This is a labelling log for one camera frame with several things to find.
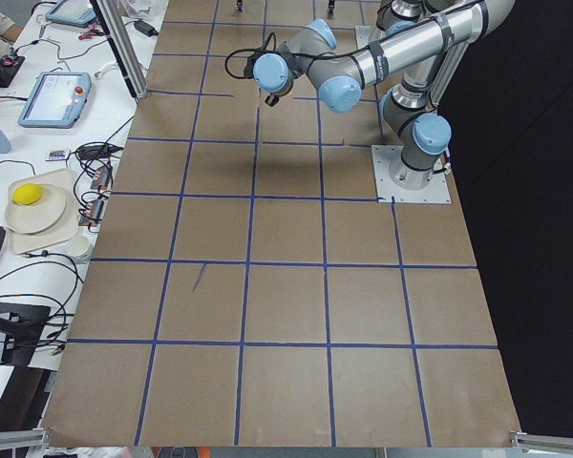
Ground black stand base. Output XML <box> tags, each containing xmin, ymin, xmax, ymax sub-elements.
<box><xmin>0</xmin><ymin>302</ymin><xmax>51</xmax><ymax>366</ymax></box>

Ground brown paper table mat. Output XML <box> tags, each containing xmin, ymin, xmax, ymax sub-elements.
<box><xmin>43</xmin><ymin>1</ymin><xmax>519</xmax><ymax>447</ymax></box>

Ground white paper cup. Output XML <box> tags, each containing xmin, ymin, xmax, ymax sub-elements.
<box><xmin>66</xmin><ymin>236</ymin><xmax>94</xmax><ymax>263</ymax></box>

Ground beige square tray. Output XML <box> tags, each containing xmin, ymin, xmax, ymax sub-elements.
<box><xmin>5</xmin><ymin>168</ymin><xmax>78</xmax><ymax>255</ymax></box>

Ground black power adapter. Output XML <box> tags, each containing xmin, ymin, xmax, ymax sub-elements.
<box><xmin>134</xmin><ymin>20</ymin><xmax>159</xmax><ymax>37</ymax></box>

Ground small colourful remote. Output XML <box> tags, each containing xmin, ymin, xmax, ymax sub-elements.
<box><xmin>45</xmin><ymin>149</ymin><xmax>72</xmax><ymax>161</ymax></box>

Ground yellow lemon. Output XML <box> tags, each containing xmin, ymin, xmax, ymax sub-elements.
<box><xmin>11</xmin><ymin>183</ymin><xmax>43</xmax><ymax>206</ymax></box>

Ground blue teach pendant tablet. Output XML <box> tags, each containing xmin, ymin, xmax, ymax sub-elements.
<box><xmin>18</xmin><ymin>72</ymin><xmax>92</xmax><ymax>129</ymax></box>

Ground beige round plate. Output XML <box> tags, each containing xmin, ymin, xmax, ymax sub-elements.
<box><xmin>5</xmin><ymin>184</ymin><xmax>66</xmax><ymax>234</ymax></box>

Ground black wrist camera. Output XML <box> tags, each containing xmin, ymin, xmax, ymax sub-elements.
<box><xmin>265</xmin><ymin>94</ymin><xmax>280</xmax><ymax>107</ymax></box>

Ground aluminium frame post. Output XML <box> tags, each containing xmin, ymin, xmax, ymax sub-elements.
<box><xmin>90</xmin><ymin>0</ymin><xmax>148</xmax><ymax>100</ymax></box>

